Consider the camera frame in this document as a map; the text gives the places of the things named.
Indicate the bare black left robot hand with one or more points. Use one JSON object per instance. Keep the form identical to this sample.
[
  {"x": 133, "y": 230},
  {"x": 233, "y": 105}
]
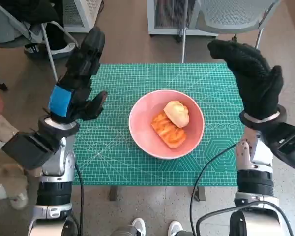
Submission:
[{"x": 61, "y": 100}]

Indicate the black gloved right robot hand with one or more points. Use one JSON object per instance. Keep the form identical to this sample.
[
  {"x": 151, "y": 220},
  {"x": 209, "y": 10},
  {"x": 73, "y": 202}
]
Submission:
[{"x": 258, "y": 91}]

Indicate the round toy bread bun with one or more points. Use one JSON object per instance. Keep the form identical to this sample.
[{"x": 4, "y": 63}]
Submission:
[{"x": 177, "y": 114}]

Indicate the pink bowl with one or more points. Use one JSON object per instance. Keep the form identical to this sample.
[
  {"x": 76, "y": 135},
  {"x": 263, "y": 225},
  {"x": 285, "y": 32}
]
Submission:
[{"x": 142, "y": 127}]

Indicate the long toy bread loaf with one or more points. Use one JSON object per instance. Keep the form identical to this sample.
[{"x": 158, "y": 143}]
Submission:
[{"x": 169, "y": 137}]

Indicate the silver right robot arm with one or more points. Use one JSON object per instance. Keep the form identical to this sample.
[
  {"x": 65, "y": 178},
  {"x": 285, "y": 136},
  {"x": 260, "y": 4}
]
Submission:
[{"x": 255, "y": 179}]

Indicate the green cutting mat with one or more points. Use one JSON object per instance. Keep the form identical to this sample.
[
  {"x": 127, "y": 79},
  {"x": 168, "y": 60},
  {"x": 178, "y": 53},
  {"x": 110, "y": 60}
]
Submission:
[{"x": 127, "y": 81}]

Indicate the grey office chair mesh back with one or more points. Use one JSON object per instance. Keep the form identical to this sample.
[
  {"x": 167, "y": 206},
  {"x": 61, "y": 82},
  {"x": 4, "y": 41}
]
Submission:
[{"x": 226, "y": 19}]

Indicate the grey office chair solid seat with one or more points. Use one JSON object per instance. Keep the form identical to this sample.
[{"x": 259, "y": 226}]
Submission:
[{"x": 2, "y": 34}]

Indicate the person in beige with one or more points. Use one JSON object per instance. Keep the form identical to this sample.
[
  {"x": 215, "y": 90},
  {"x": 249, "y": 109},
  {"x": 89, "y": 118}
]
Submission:
[{"x": 5, "y": 177}]

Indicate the person in black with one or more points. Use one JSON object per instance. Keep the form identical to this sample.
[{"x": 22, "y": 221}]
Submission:
[{"x": 27, "y": 12}]

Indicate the dark metal table leg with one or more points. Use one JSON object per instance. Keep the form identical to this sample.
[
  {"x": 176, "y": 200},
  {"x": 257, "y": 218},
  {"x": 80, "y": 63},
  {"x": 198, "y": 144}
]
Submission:
[
  {"x": 199, "y": 194},
  {"x": 113, "y": 194}
]

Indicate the white shoe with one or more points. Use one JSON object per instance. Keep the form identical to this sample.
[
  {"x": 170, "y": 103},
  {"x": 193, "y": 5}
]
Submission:
[
  {"x": 139, "y": 227},
  {"x": 175, "y": 228}
]

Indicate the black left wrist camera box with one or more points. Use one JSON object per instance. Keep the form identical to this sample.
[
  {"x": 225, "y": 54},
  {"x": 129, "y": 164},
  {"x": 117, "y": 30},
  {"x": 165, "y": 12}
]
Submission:
[{"x": 27, "y": 150}]

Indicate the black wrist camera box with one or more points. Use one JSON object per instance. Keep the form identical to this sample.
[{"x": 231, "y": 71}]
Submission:
[
  {"x": 27, "y": 150},
  {"x": 290, "y": 147}
]

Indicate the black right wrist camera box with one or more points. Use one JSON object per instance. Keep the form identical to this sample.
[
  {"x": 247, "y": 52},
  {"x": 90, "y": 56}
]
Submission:
[{"x": 290, "y": 147}]

